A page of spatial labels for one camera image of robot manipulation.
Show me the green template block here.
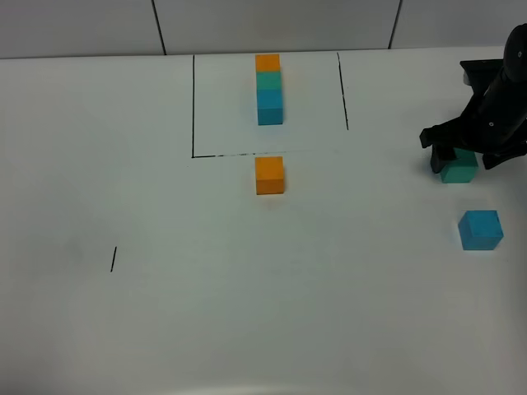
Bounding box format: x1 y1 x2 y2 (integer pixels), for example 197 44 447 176
256 71 282 91

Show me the orange template block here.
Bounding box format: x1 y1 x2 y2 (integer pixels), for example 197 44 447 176
255 53 281 72

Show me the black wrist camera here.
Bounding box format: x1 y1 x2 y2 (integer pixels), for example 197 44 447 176
459 58 503 88

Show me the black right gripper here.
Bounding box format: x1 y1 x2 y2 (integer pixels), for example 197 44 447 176
419 96 526 174

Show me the blue template block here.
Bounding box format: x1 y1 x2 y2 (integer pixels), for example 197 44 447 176
257 90 284 126

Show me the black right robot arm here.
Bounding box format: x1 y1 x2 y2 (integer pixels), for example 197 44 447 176
420 24 526 174

